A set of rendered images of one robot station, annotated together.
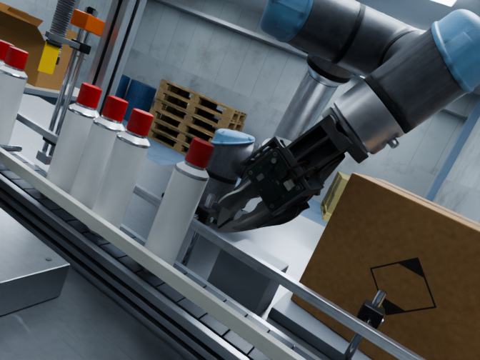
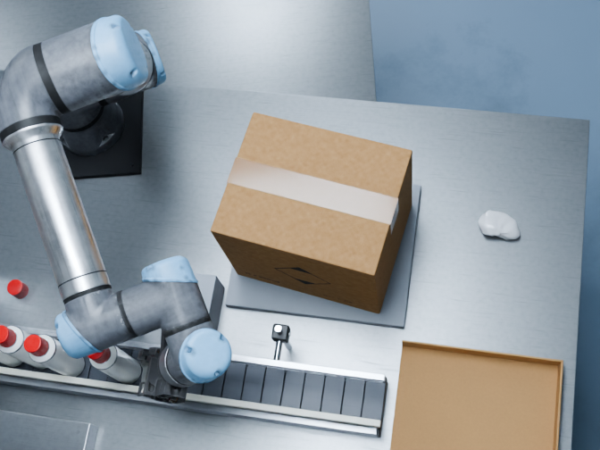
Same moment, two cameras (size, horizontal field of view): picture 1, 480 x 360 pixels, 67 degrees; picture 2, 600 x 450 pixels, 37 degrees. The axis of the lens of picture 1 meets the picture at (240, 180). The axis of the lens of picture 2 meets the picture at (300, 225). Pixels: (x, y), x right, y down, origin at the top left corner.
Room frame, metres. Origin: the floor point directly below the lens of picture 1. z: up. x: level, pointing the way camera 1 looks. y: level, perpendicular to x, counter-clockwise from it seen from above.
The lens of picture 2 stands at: (0.07, -0.37, 2.58)
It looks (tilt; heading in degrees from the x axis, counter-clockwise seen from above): 69 degrees down; 4
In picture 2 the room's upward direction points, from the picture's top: 19 degrees counter-clockwise
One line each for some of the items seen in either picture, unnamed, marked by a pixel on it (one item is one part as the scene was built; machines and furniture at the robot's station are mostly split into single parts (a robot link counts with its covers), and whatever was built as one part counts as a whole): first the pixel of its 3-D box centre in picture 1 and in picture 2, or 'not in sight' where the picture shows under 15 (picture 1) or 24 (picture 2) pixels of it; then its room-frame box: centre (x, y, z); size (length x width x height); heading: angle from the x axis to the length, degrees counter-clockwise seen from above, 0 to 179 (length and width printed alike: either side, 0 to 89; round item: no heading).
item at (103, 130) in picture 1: (98, 156); (22, 345); (0.58, 0.23, 0.98); 0.05 x 0.05 x 0.20
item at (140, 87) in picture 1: (124, 96); not in sight; (7.10, 2.70, 0.38); 1.06 x 0.64 x 0.77; 78
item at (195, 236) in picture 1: (188, 239); not in sight; (0.58, 0.04, 0.91); 0.07 x 0.03 x 0.17; 157
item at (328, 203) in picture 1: (353, 203); not in sight; (6.02, -1.88, 0.36); 1.22 x 0.91 x 0.72; 168
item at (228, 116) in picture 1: (196, 124); not in sight; (6.46, 1.08, 0.50); 1.41 x 1.01 x 1.00; 77
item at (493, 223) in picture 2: not in sight; (498, 226); (0.61, -0.71, 0.85); 0.08 x 0.07 x 0.04; 24
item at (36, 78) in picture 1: (35, 48); not in sight; (2.23, 1.46, 0.97); 0.51 x 0.42 x 0.37; 173
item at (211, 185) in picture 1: (214, 186); (83, 114); (1.08, 0.06, 0.89); 0.15 x 0.15 x 0.10
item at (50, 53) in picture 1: (49, 57); not in sight; (0.67, 0.41, 1.09); 0.03 x 0.01 x 0.06; 157
